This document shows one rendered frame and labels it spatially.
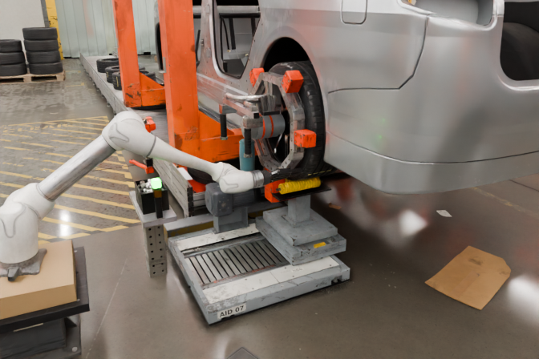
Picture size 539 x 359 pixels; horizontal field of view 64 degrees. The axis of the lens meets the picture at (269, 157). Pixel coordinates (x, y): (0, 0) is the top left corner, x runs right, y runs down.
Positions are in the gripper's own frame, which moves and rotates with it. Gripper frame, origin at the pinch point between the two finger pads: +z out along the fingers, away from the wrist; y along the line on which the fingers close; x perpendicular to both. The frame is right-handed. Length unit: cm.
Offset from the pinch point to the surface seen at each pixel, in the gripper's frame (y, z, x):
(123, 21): -132, -42, 232
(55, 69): -633, -104, 576
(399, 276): -25, 54, -65
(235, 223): -80, -12, 2
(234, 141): -45, -9, 46
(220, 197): -50, -27, 12
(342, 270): -27, 20, -52
